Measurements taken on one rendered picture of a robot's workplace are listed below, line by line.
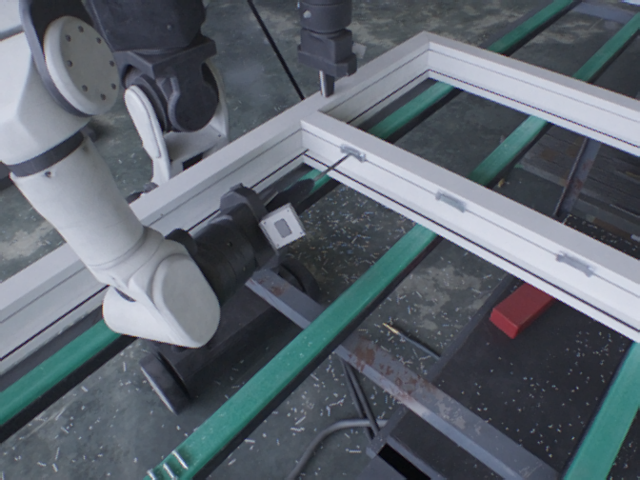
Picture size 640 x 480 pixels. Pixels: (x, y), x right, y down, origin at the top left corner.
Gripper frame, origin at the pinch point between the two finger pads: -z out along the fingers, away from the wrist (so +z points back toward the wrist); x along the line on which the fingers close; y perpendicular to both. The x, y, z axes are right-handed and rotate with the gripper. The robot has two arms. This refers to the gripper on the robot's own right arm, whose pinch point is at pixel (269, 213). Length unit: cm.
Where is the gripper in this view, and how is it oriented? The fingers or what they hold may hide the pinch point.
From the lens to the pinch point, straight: 70.9
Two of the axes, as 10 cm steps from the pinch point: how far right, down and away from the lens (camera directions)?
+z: -4.3, 5.0, -7.5
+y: -7.7, 2.3, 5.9
